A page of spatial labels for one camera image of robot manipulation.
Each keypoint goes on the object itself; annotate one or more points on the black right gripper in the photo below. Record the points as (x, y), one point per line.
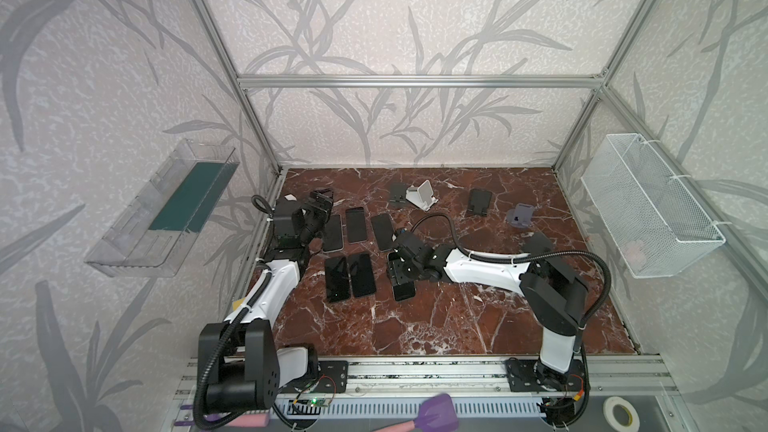
(399, 264)

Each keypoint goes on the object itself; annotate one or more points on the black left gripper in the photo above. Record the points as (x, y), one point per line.
(318, 207)

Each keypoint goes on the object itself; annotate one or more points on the black phone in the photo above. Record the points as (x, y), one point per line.
(356, 229)
(403, 289)
(332, 235)
(361, 275)
(383, 230)
(337, 282)

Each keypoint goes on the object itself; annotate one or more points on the grey phone stand front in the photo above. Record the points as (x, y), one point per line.
(537, 244)

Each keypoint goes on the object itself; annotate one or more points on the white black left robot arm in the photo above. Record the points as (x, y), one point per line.
(240, 368)

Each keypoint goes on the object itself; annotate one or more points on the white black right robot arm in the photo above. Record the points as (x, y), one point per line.
(554, 291)

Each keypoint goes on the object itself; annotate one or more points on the white phone stand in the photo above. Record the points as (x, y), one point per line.
(421, 196)

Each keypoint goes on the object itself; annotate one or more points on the dark grey stand back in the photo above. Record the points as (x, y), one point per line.
(397, 195)

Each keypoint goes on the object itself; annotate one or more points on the black phone stand back right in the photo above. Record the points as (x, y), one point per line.
(479, 202)

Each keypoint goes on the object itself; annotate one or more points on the purple grey phone stand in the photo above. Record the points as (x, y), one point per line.
(521, 216)

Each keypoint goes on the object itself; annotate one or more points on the yellow sponge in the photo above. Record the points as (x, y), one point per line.
(237, 304)

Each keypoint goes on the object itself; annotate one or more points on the purple pink spatula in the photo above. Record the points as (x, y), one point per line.
(436, 414)

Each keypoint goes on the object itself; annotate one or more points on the white tape roll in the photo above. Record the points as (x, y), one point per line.
(621, 415)

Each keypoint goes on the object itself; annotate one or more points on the clear plastic wall bin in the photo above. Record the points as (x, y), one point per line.
(153, 236)

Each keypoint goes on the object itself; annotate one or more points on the white wire mesh basket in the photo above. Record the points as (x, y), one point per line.
(658, 226)

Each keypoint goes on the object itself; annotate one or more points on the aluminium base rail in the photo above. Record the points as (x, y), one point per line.
(493, 387)

